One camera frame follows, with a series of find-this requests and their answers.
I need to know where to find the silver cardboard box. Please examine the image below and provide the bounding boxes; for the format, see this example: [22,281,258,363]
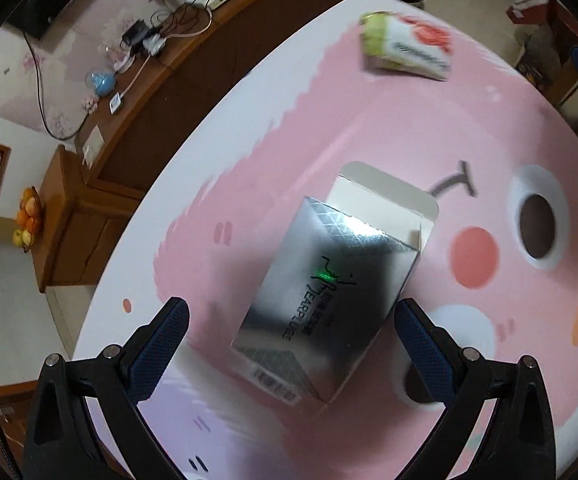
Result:
[229,161,440,417]

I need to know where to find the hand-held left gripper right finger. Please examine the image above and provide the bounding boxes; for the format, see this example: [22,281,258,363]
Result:
[394,297,556,480]

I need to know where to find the black flat television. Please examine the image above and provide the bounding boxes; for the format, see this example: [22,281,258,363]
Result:
[6,0,55,41]

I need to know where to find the white red green packet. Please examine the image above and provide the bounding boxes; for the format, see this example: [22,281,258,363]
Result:
[358,10,456,82]

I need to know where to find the wooden television cabinet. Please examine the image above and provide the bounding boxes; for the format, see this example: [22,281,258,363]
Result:
[36,0,355,293]

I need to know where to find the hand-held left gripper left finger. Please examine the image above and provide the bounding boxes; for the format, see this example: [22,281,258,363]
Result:
[23,296,191,480]

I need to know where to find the fruit bowl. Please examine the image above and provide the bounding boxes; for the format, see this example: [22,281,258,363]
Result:
[13,186,45,253]

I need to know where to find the blue snow globe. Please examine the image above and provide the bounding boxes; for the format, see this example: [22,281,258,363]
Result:
[85,71,116,97]

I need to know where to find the black charger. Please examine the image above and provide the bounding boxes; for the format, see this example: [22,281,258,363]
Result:
[122,20,147,46]

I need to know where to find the grey notebook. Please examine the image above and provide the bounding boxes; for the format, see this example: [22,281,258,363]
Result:
[82,132,104,167]

